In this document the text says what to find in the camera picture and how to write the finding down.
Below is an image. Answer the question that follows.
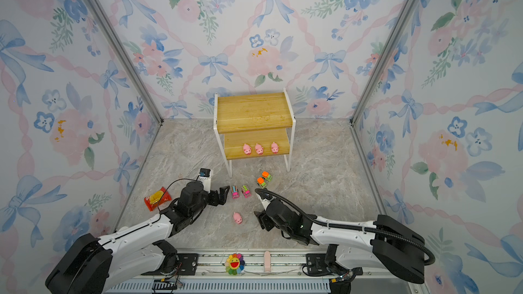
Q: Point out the pink pig toy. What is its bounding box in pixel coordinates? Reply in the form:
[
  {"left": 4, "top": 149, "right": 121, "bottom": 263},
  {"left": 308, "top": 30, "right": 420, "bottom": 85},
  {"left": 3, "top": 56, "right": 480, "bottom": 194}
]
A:
[
  {"left": 255, "top": 144, "right": 264, "bottom": 155},
  {"left": 242, "top": 144, "right": 252, "bottom": 155},
  {"left": 233, "top": 212, "right": 243, "bottom": 225},
  {"left": 270, "top": 142, "right": 279, "bottom": 154}
]

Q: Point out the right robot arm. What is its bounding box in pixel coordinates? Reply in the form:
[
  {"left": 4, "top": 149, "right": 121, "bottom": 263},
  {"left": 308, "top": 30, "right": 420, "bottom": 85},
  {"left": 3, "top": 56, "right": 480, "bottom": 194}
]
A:
[{"left": 255, "top": 199, "right": 436, "bottom": 284}]

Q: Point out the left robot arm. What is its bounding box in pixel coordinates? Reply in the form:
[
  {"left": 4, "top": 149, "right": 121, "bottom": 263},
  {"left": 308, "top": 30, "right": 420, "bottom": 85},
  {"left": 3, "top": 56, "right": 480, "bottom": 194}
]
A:
[{"left": 45, "top": 180, "right": 230, "bottom": 293}]

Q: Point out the pink truck green top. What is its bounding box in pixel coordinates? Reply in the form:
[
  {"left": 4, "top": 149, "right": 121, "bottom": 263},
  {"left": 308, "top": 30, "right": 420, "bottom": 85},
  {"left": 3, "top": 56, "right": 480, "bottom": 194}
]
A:
[{"left": 241, "top": 185, "right": 251, "bottom": 198}]

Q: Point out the red snack packet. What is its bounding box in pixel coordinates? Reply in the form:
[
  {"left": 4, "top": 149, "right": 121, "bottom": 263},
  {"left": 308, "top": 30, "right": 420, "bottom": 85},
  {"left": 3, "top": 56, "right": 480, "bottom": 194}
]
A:
[{"left": 144, "top": 187, "right": 172, "bottom": 212}]

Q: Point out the pink eraser block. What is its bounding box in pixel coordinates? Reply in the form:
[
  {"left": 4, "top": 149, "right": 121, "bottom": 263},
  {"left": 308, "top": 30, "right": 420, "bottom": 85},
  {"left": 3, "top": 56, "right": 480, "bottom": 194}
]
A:
[{"left": 264, "top": 250, "right": 272, "bottom": 273}]

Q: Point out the green truck orange top near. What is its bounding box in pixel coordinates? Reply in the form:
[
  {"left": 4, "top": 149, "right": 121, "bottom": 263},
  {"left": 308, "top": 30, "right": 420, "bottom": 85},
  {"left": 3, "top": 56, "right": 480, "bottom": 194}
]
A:
[{"left": 257, "top": 177, "right": 267, "bottom": 189}]

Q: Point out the green truck orange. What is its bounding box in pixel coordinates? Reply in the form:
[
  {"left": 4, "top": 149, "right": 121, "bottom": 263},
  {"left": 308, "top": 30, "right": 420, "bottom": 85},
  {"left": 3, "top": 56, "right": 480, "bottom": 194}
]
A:
[
  {"left": 257, "top": 177, "right": 267, "bottom": 189},
  {"left": 262, "top": 171, "right": 272, "bottom": 182}
]

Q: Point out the green truck orange top far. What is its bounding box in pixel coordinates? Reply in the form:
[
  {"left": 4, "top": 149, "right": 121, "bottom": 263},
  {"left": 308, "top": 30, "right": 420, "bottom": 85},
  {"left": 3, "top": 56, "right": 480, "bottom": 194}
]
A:
[{"left": 262, "top": 171, "right": 272, "bottom": 182}]

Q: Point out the colourful smiling flower plush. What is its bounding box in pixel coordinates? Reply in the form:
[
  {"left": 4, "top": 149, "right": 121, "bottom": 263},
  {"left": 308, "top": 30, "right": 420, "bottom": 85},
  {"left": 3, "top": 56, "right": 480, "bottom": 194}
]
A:
[{"left": 225, "top": 253, "right": 245, "bottom": 276}]

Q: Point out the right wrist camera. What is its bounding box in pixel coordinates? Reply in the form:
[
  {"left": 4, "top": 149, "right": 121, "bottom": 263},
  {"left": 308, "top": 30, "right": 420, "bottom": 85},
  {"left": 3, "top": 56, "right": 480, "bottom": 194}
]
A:
[{"left": 258, "top": 194, "right": 275, "bottom": 211}]

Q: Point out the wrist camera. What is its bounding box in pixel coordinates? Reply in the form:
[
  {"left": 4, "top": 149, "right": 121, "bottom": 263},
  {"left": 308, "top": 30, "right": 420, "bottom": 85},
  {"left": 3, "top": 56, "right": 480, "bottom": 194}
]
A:
[
  {"left": 197, "top": 168, "right": 212, "bottom": 193},
  {"left": 258, "top": 194, "right": 275, "bottom": 211}
]

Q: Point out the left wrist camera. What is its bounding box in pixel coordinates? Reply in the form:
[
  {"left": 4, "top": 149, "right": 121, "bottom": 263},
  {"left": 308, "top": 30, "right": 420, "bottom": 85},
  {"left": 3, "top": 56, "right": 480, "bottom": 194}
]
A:
[{"left": 197, "top": 168, "right": 212, "bottom": 193}]

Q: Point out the wooden two-tier shelf white frame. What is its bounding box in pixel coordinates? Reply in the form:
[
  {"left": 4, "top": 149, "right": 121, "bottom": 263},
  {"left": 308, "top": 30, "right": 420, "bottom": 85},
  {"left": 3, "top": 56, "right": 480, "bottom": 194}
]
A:
[{"left": 213, "top": 89, "right": 296, "bottom": 177}]

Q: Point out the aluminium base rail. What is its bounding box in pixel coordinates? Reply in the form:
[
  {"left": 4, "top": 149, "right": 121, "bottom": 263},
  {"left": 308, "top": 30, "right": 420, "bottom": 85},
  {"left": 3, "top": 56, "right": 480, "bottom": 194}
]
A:
[{"left": 110, "top": 249, "right": 428, "bottom": 293}]

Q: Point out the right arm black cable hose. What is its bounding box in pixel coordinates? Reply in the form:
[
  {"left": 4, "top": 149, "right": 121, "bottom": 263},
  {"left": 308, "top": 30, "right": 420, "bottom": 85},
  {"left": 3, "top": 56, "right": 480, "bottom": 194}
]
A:
[{"left": 254, "top": 188, "right": 437, "bottom": 266}]

